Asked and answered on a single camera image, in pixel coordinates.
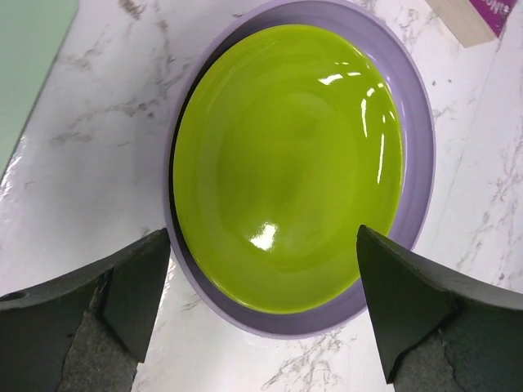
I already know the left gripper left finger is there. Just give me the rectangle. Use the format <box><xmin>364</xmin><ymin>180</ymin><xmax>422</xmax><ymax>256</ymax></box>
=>
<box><xmin>1</xmin><ymin>229</ymin><xmax>170</xmax><ymax>391</ymax></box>

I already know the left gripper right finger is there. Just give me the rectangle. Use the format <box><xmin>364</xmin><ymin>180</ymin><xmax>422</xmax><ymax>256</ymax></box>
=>
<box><xmin>356</xmin><ymin>225</ymin><xmax>522</xmax><ymax>391</ymax></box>

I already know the purple plastic plate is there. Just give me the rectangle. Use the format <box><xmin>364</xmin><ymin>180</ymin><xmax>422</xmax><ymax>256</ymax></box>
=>
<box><xmin>177</xmin><ymin>1</ymin><xmax>436</xmax><ymax>339</ymax></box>

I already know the lime green plate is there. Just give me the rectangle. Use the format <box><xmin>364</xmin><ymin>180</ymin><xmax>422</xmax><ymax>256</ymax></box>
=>
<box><xmin>173</xmin><ymin>24</ymin><xmax>404</xmax><ymax>314</ymax></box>

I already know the yellow brown patterned plate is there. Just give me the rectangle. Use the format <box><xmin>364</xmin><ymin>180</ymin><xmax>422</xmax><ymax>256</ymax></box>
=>
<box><xmin>163</xmin><ymin>24</ymin><xmax>259</xmax><ymax>264</ymax></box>

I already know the green clipboard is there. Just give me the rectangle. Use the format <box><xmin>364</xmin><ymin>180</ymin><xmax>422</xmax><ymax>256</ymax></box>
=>
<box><xmin>0</xmin><ymin>0</ymin><xmax>78</xmax><ymax>172</ymax></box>

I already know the purple treehouse book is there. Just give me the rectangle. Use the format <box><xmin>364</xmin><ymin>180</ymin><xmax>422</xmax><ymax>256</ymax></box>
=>
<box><xmin>426</xmin><ymin>0</ymin><xmax>518</xmax><ymax>48</ymax></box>

